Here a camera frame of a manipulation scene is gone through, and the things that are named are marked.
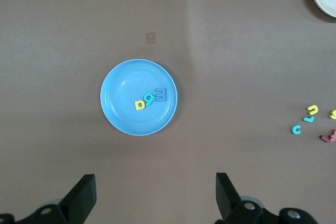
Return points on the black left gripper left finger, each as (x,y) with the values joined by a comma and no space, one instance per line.
(84,195)

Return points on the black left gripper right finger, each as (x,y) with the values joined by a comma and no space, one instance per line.
(225,197)

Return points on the yellow foam letter a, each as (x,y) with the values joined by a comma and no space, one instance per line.
(136,105)

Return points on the teal letter b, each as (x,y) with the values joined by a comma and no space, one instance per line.
(146,103)

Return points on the blue foam letter m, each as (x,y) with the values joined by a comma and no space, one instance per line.
(165,95)

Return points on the teal foam letter c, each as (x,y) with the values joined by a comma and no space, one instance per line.
(292,129)

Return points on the teal foam letter l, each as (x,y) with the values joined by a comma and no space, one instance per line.
(307,119)

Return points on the red foam letter f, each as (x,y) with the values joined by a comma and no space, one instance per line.
(326,139)

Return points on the blue plate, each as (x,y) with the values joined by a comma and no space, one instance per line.
(126,82)

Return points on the yellow foam letter u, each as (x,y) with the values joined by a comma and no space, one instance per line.
(313,107)

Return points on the yellow foam letter s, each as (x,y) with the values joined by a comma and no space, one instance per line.
(333,116)

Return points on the brown tape patch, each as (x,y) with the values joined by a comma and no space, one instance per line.
(151,37)

